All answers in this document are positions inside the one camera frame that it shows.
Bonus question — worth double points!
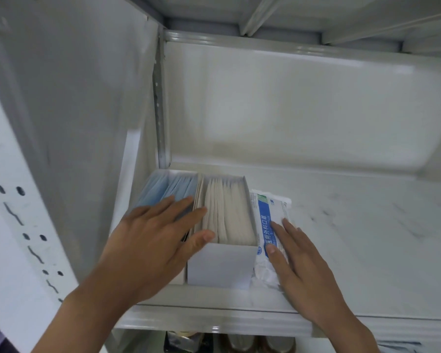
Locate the person's right hand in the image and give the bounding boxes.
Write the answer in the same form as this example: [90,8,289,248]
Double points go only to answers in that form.
[265,218,349,325]

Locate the person's left hand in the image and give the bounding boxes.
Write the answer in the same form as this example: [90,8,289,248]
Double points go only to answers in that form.
[95,196,216,303]

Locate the white metal shelf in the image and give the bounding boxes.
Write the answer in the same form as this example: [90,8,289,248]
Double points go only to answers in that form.
[0,0,441,353]

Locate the stack of blue masks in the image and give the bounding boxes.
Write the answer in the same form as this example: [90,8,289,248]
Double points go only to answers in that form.
[134,172,199,222]

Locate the white mask box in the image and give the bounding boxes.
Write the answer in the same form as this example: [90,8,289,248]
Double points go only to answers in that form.
[186,175,260,290]
[130,169,199,286]

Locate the white packaged mask bag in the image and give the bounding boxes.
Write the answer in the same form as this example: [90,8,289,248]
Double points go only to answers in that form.
[249,189,293,288]

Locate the brown glass jar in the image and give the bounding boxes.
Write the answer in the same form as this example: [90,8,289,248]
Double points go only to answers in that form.
[261,336,297,353]
[220,333,256,353]

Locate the yellow filled jar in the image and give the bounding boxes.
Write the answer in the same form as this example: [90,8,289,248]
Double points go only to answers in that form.
[172,330,203,353]

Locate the clear utensil pack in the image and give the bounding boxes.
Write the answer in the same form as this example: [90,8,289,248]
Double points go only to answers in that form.
[376,340,424,353]

